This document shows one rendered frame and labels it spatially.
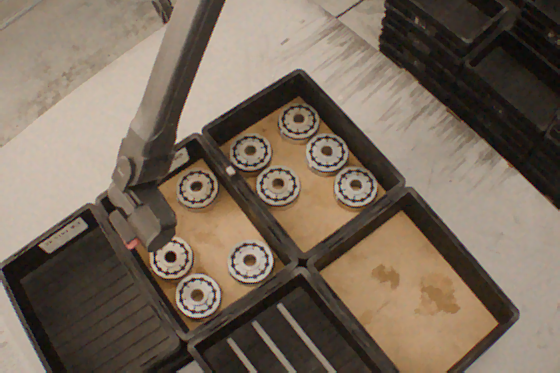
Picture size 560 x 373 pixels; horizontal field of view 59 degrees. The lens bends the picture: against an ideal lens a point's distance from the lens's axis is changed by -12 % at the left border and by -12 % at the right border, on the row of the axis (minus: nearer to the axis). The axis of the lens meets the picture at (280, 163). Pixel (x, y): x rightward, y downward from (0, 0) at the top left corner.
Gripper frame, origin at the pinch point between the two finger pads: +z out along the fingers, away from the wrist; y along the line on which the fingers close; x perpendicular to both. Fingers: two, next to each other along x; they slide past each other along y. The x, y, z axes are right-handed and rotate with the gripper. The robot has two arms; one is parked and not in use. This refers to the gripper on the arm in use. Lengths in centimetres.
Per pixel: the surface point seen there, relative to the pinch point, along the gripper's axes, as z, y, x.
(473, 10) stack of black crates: 60, 146, 28
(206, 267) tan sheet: 23.6, 5.4, -5.0
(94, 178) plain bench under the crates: 38, -7, 39
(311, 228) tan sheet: 23.5, 30.2, -11.6
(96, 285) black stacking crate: 23.9, -19.3, 6.4
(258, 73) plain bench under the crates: 38, 51, 39
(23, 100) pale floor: 111, -24, 145
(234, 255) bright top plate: 20.6, 12.0, -7.3
